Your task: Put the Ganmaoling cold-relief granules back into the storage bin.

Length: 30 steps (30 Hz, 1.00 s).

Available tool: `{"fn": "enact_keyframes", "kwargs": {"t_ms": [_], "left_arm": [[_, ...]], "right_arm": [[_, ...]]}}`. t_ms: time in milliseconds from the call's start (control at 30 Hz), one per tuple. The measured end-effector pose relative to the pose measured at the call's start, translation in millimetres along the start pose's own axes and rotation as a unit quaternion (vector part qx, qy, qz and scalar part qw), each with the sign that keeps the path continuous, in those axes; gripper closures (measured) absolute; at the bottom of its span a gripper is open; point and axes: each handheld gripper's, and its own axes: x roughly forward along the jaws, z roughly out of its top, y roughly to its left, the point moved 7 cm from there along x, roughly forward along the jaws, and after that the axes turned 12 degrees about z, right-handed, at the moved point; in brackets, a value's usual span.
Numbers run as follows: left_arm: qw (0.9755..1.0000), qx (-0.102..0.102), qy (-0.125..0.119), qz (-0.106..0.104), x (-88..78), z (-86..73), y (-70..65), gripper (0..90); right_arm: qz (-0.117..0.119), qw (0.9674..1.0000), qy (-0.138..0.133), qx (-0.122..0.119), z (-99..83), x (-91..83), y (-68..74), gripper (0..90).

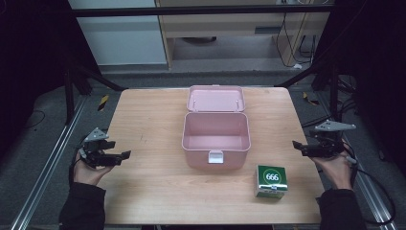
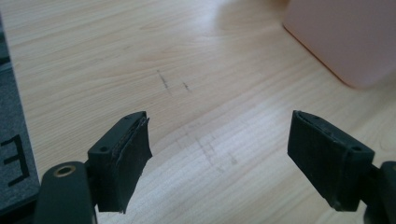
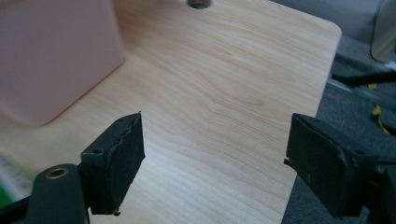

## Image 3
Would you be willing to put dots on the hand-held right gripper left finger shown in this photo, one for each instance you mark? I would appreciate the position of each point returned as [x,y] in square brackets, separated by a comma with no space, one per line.
[115,168]

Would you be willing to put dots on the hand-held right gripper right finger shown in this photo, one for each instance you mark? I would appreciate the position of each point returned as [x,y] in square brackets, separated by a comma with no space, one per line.
[323,168]

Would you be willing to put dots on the green and white packet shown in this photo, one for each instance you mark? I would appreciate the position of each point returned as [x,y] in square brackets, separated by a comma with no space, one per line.
[9,183]

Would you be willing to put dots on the pink plastic box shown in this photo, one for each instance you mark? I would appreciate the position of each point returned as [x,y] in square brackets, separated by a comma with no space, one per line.
[53,59]

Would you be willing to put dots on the grey metal stand base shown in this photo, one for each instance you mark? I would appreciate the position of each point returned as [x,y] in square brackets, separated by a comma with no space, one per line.
[384,31]

